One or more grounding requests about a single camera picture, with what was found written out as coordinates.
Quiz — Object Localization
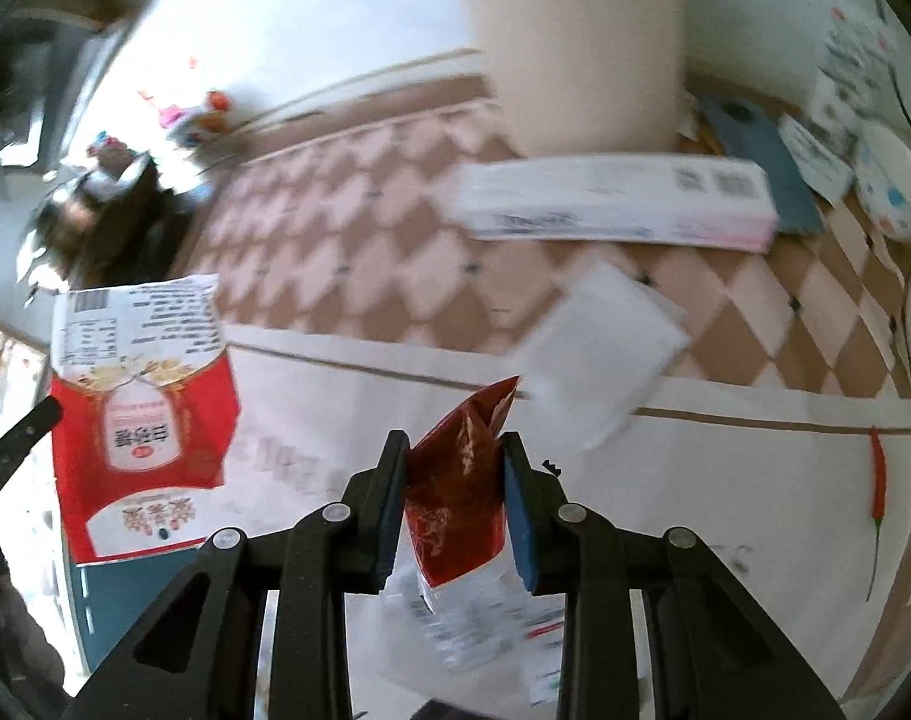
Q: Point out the colourful small toys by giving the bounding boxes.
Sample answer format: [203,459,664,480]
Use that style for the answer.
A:
[136,86,235,147]

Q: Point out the dark grey furniture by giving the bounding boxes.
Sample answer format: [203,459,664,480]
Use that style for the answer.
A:
[0,0,160,170]

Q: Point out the white printed packet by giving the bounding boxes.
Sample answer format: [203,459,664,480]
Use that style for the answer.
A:
[808,4,903,158]
[778,114,856,205]

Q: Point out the red and white flattened bag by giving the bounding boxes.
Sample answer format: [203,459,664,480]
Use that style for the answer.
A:
[49,274,241,565]

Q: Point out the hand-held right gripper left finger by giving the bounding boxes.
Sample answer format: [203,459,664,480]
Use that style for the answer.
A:
[64,430,412,720]

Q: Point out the red snack packet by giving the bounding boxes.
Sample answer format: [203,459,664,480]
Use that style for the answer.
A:
[380,375,535,672]

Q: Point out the long white cardboard box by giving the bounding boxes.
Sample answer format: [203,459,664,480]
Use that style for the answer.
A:
[451,154,779,254]

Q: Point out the checkered pink table mat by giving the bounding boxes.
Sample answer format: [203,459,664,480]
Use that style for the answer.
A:
[50,52,911,706]

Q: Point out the cream cylindrical bin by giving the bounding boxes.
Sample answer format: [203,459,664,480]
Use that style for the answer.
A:
[444,0,685,160]

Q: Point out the red chili pepper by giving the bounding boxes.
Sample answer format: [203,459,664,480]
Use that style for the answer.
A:
[864,426,890,601]

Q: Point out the white paper tissue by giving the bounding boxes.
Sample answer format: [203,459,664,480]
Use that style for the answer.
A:
[511,259,693,455]

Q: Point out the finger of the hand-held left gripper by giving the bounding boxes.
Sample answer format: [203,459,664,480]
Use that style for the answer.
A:
[0,396,64,497]

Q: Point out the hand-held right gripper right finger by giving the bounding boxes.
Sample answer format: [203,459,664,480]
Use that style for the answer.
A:
[501,431,850,720]

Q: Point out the black trash bag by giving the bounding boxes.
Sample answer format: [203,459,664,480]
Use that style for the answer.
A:
[20,154,202,293]

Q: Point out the white patterned bowl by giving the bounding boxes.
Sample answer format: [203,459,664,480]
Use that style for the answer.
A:
[853,120,911,241]

